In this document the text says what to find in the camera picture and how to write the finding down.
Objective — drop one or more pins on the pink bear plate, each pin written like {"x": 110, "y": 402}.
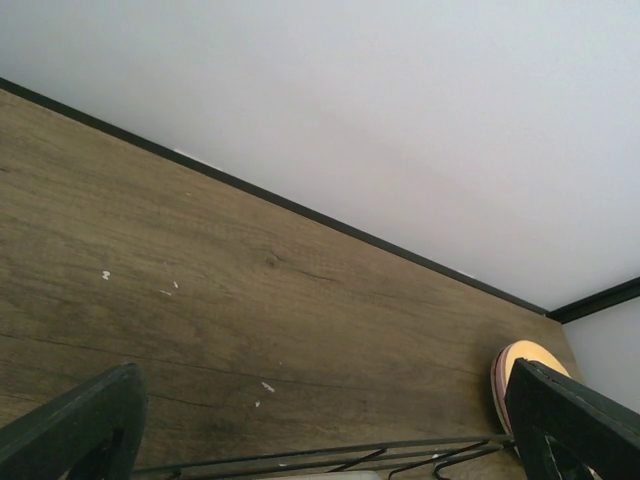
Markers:
{"x": 499, "y": 395}

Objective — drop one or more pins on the orange yellow plate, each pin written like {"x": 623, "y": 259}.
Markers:
{"x": 527, "y": 350}

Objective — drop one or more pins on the black wire dish rack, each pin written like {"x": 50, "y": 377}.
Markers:
{"x": 408, "y": 459}

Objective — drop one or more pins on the black rimmed striped plate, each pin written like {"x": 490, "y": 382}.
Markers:
{"x": 343, "y": 475}

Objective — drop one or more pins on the black aluminium frame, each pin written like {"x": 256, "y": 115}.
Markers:
{"x": 592, "y": 304}

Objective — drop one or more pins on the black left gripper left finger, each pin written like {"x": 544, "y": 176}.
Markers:
{"x": 93, "y": 431}

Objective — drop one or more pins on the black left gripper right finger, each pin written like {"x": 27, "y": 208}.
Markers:
{"x": 565, "y": 430}

